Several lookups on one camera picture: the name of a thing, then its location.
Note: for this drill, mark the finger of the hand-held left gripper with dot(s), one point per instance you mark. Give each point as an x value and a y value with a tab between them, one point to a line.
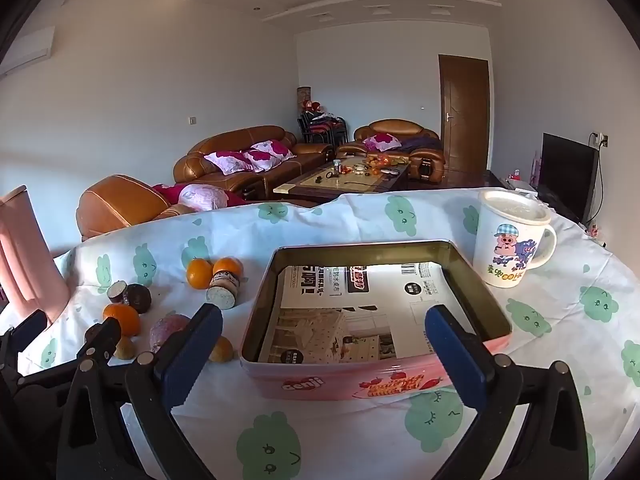
27	329
105	335

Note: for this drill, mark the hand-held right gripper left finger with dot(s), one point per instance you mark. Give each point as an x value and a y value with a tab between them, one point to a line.
192	355

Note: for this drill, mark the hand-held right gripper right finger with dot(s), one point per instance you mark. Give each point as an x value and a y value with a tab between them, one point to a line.
452	355

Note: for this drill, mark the orange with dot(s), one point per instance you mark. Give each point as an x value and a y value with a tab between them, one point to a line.
229	266
223	351
199	274
127	316

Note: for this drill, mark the dark purple passion fruit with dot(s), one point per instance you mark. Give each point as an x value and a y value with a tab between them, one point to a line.
139	298

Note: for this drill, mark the pink tin box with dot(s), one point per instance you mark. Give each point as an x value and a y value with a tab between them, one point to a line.
310	382

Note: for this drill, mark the small brown fruit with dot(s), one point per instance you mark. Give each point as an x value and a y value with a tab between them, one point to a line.
124	349

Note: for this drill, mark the pink plastic pitcher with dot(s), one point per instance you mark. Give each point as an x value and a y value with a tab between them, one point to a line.
25	260

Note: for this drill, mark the printed paper leaflet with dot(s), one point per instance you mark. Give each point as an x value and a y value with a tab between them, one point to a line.
350	310

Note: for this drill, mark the white cartoon mug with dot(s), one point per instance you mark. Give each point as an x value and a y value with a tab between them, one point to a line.
505	240

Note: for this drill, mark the red blanket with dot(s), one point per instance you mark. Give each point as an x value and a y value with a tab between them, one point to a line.
167	192

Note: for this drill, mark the light pink cushion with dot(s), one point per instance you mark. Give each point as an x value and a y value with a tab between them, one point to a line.
202	197

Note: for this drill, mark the white cloud-print tablecloth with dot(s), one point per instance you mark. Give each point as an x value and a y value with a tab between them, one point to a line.
350	220

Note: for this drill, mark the pink flowered pillow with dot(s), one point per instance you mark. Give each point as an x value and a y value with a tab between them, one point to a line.
262	157
382	141
227	161
275	148

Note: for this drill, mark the wooden coffee table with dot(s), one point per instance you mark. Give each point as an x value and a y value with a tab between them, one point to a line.
320	185

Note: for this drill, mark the dark purple blanket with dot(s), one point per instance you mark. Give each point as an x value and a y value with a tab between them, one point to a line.
422	144

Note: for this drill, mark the black television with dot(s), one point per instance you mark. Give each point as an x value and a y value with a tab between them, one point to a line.
567	175

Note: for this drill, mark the brown wooden door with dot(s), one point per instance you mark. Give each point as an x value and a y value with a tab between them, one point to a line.
465	110

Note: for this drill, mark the stacked dark chairs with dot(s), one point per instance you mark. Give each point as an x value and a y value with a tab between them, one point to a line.
320	127

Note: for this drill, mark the white air conditioner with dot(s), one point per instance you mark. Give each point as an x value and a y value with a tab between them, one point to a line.
27	50

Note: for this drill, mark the tall patterned floor vase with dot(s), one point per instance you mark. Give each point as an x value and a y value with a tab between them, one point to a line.
303	97

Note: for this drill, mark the wall power socket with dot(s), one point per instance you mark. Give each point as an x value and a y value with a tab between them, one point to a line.
602	139

